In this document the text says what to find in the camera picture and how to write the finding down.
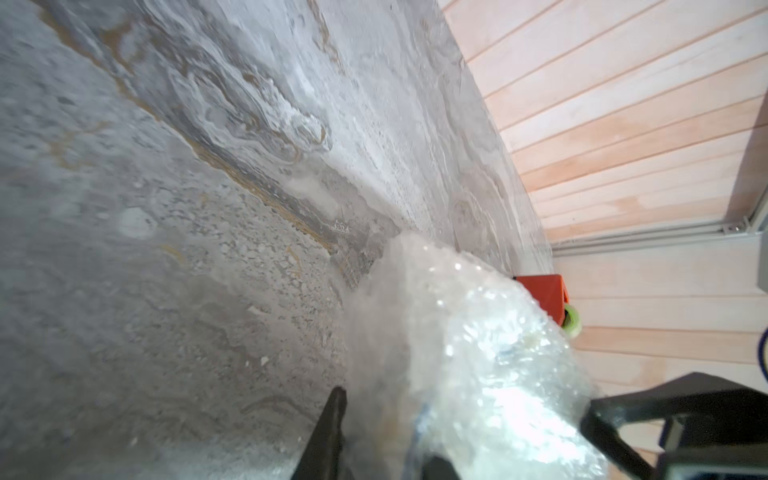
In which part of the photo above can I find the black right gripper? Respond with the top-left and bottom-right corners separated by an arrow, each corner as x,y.
580,372 -> 767,479

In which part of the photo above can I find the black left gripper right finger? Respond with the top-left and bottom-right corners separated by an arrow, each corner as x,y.
421,456 -> 459,480

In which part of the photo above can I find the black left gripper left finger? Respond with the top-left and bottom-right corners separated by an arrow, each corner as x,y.
291,386 -> 347,480

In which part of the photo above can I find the red tape dispenser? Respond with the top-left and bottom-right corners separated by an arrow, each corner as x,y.
514,274 -> 569,327

